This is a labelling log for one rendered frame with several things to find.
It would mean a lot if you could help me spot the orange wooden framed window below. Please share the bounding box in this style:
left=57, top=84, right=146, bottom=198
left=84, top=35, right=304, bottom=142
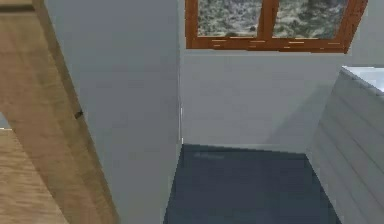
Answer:
left=184, top=0, right=370, bottom=55

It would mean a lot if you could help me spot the white panelled bathtub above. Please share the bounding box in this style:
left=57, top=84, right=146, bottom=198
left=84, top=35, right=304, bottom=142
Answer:
left=305, top=65, right=384, bottom=224

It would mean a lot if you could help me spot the wooden room door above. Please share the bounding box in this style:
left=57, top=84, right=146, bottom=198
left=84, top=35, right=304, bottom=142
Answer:
left=0, top=0, right=120, bottom=224

